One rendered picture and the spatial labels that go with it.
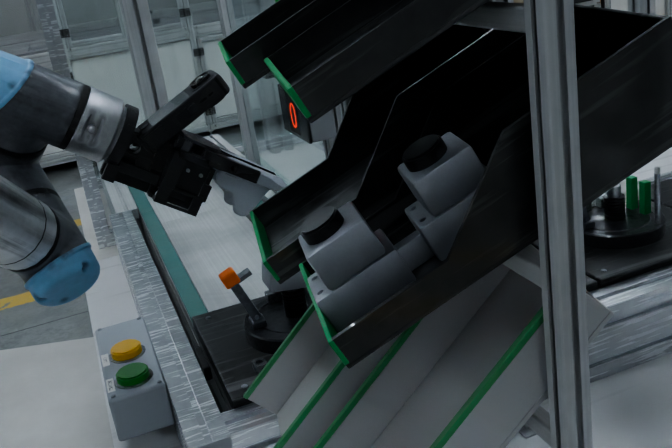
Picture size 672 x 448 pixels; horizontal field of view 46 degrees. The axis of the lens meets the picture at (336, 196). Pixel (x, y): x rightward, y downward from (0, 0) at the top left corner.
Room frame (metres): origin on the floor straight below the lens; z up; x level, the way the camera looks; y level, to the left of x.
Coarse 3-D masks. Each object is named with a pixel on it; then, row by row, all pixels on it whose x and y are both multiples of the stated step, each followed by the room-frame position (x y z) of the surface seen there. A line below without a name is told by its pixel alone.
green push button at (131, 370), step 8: (120, 368) 0.87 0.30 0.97; (128, 368) 0.87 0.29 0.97; (136, 368) 0.87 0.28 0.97; (144, 368) 0.87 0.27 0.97; (120, 376) 0.85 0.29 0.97; (128, 376) 0.85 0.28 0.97; (136, 376) 0.85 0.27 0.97; (144, 376) 0.86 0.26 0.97; (120, 384) 0.85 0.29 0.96; (128, 384) 0.85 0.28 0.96
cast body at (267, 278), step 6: (264, 270) 0.92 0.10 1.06; (264, 276) 0.92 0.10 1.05; (270, 276) 0.89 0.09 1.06; (294, 276) 0.90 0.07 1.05; (300, 276) 0.90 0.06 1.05; (264, 282) 0.92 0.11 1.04; (270, 282) 0.89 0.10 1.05; (276, 282) 0.89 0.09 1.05; (288, 282) 0.90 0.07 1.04; (294, 282) 0.90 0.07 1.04; (300, 282) 0.90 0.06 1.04; (270, 288) 0.89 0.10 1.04; (276, 288) 0.89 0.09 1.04; (282, 288) 0.89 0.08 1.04; (288, 288) 0.89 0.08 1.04; (294, 288) 0.90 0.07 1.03
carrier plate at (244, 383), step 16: (240, 304) 1.01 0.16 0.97; (256, 304) 1.00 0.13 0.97; (192, 320) 0.99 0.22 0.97; (208, 320) 0.98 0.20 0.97; (224, 320) 0.97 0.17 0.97; (240, 320) 0.96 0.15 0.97; (208, 336) 0.93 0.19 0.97; (224, 336) 0.92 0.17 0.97; (240, 336) 0.92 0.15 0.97; (208, 352) 0.89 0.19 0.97; (224, 352) 0.88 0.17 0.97; (240, 352) 0.87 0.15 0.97; (256, 352) 0.87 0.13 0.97; (224, 368) 0.84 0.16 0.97; (240, 368) 0.83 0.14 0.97; (224, 384) 0.80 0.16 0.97; (240, 384) 0.80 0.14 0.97; (240, 400) 0.77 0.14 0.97
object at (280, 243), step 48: (432, 48) 0.73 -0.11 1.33; (480, 48) 0.60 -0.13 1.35; (384, 96) 0.72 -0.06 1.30; (432, 96) 0.60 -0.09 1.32; (336, 144) 0.71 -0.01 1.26; (384, 144) 0.59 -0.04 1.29; (288, 192) 0.71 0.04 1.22; (336, 192) 0.68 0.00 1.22; (384, 192) 0.59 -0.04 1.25; (288, 240) 0.64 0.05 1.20
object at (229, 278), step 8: (224, 272) 0.90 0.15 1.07; (232, 272) 0.89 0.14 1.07; (240, 272) 0.91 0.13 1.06; (248, 272) 0.90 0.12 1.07; (224, 280) 0.88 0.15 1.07; (232, 280) 0.89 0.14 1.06; (240, 280) 0.89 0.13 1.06; (232, 288) 0.89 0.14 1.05; (240, 288) 0.89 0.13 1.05; (240, 296) 0.89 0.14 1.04; (248, 304) 0.89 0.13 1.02; (248, 312) 0.89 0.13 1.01; (256, 312) 0.90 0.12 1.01
